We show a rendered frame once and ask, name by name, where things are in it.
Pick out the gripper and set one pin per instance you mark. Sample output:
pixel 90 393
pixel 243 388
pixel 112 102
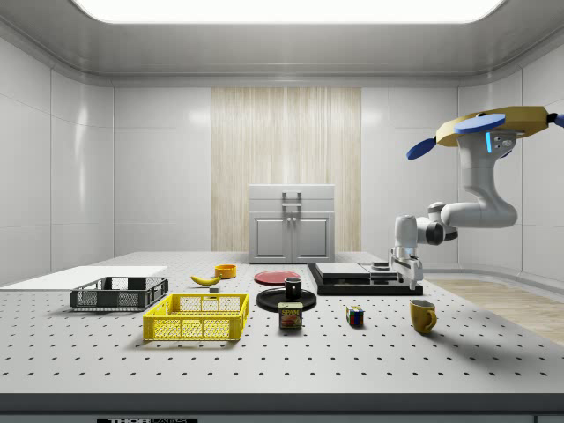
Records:
pixel 405 263

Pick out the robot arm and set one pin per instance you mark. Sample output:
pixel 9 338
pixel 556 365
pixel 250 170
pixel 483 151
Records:
pixel 478 176

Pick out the yellow mug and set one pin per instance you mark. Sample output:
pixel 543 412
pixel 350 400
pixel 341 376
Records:
pixel 420 316

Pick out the black stove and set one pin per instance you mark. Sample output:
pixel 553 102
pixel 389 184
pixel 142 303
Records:
pixel 348 282

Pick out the puzzle cube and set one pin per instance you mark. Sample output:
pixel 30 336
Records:
pixel 355 316

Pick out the black mug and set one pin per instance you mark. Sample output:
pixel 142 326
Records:
pixel 292 288

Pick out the white cabinet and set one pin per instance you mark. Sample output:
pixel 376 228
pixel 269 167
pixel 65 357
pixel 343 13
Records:
pixel 291 229

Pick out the flat-sided can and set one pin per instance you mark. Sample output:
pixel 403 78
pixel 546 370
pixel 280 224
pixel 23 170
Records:
pixel 290 316

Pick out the red plate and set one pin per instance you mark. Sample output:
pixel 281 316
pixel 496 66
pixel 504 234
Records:
pixel 271 277

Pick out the black plate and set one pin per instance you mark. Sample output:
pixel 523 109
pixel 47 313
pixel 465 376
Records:
pixel 269 300

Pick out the yellow bowl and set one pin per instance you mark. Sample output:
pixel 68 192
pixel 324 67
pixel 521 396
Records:
pixel 225 272

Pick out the banana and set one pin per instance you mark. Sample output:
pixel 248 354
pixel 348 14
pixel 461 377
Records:
pixel 205 280

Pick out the yellow basket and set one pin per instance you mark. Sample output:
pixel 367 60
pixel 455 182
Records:
pixel 194 328

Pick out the dark grey basket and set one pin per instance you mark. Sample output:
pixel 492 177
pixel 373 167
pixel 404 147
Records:
pixel 88 299

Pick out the white board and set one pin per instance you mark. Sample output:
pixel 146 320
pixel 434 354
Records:
pixel 83 275

